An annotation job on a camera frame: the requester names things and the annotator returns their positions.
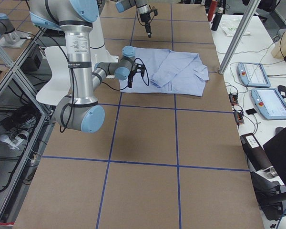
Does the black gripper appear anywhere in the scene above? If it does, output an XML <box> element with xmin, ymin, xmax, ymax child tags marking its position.
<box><xmin>139</xmin><ymin>11</ymin><xmax>152</xmax><ymax>38</ymax></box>

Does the blue striped button shirt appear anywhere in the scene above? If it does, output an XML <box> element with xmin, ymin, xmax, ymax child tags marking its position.
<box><xmin>120</xmin><ymin>47</ymin><xmax>209</xmax><ymax>97</ymax></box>

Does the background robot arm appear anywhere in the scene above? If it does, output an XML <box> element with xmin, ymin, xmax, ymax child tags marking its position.
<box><xmin>0</xmin><ymin>13</ymin><xmax>26</xmax><ymax>48</ymax></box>

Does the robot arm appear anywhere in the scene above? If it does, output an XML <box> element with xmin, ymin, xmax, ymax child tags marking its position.
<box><xmin>115</xmin><ymin>0</ymin><xmax>152</xmax><ymax>38</ymax></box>
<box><xmin>29</xmin><ymin>0</ymin><xmax>136</xmax><ymax>133</ymax></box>

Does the black water bottle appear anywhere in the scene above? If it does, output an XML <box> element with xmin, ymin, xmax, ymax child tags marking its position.
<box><xmin>211</xmin><ymin>7</ymin><xmax>224</xmax><ymax>31</ymax></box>

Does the red bottle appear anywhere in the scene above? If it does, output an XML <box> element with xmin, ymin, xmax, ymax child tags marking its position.
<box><xmin>207</xmin><ymin>0</ymin><xmax>217</xmax><ymax>21</ymax></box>

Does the plastic bag with green print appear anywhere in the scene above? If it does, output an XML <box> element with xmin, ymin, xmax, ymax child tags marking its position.
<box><xmin>220</xmin><ymin>18</ymin><xmax>241</xmax><ymax>37</ymax></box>

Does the white plastic chair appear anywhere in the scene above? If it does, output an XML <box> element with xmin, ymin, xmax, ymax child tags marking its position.
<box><xmin>36</xmin><ymin>46</ymin><xmax>71</xmax><ymax>106</ymax></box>

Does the orange terminal board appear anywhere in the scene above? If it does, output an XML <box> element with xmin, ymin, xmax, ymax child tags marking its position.
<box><xmin>233</xmin><ymin>110</ymin><xmax>245</xmax><ymax>126</ymax></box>
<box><xmin>228</xmin><ymin>94</ymin><xmax>239</xmax><ymax>105</ymax></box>

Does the upper teach pendant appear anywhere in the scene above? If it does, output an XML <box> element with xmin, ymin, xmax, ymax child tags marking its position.
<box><xmin>237</xmin><ymin>62</ymin><xmax>271</xmax><ymax>88</ymax></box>

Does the teach pendant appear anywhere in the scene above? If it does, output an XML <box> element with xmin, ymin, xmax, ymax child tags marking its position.
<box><xmin>237</xmin><ymin>62</ymin><xmax>271</xmax><ymax>88</ymax></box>
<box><xmin>251</xmin><ymin>88</ymin><xmax>286</xmax><ymax>120</ymax></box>

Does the black box under table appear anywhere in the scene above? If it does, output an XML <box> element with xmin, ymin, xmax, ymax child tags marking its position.
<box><xmin>20</xmin><ymin>45</ymin><xmax>42</xmax><ymax>72</ymax></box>

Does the lower orange terminal board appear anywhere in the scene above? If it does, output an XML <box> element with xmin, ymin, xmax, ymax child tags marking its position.
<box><xmin>233</xmin><ymin>110</ymin><xmax>245</xmax><ymax>126</ymax></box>

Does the lower teach pendant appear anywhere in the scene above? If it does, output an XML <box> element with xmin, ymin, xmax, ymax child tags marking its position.
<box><xmin>251</xmin><ymin>88</ymin><xmax>286</xmax><ymax>120</ymax></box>

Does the black monitor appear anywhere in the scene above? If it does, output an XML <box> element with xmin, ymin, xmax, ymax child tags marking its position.
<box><xmin>263</xmin><ymin>127</ymin><xmax>286</xmax><ymax>186</ymax></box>

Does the white power strip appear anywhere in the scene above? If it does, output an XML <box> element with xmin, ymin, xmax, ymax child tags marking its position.
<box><xmin>0</xmin><ymin>134</ymin><xmax>24</xmax><ymax>150</ymax></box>

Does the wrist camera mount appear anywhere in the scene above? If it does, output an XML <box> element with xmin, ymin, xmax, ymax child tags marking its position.
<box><xmin>127</xmin><ymin>63</ymin><xmax>150</xmax><ymax>88</ymax></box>
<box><xmin>149</xmin><ymin>7</ymin><xmax>158</xmax><ymax>16</ymax></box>

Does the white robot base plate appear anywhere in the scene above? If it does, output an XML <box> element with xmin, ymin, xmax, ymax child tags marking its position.
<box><xmin>87</xmin><ymin>0</ymin><xmax>119</xmax><ymax>79</ymax></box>

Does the grey aluminium frame post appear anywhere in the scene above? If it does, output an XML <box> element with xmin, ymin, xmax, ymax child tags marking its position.
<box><xmin>219</xmin><ymin>0</ymin><xmax>261</xmax><ymax>75</ymax></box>

